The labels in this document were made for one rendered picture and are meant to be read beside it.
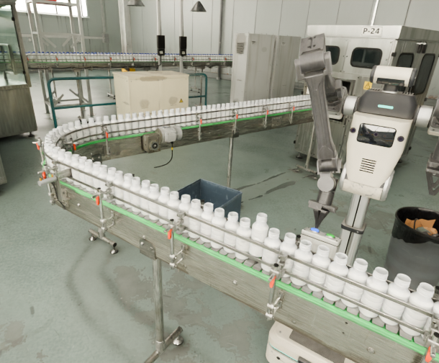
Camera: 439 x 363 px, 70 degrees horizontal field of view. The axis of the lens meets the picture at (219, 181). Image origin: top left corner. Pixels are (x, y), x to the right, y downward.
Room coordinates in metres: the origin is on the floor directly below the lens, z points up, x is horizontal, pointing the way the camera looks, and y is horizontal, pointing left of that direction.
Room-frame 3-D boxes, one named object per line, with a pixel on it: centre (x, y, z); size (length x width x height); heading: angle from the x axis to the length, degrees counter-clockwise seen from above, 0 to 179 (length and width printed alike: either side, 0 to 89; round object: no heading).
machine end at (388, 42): (5.02, -2.18, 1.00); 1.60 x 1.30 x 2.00; 130
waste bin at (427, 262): (1.96, -1.54, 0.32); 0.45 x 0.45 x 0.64
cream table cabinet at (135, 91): (5.45, 1.23, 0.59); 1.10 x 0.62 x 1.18; 130
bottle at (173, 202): (1.18, 0.19, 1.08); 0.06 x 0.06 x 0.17
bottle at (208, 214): (1.09, 0.04, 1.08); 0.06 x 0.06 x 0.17
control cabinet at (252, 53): (7.48, -0.59, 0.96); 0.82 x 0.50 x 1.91; 130
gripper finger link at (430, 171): (0.83, -0.62, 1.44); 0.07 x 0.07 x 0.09; 58
